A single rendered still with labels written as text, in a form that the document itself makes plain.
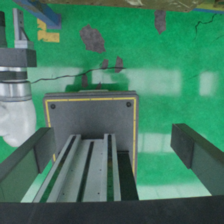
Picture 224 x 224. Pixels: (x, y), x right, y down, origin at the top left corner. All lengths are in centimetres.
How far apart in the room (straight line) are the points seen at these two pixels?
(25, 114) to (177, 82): 131
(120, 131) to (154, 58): 71
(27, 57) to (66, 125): 79
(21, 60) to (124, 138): 92
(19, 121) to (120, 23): 117
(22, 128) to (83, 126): 71
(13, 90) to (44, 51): 104
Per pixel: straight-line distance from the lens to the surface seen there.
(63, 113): 119
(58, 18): 152
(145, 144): 165
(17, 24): 53
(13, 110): 52
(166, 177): 194
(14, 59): 51
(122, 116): 115
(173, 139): 17
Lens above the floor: 142
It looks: 74 degrees down
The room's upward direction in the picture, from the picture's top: 176 degrees clockwise
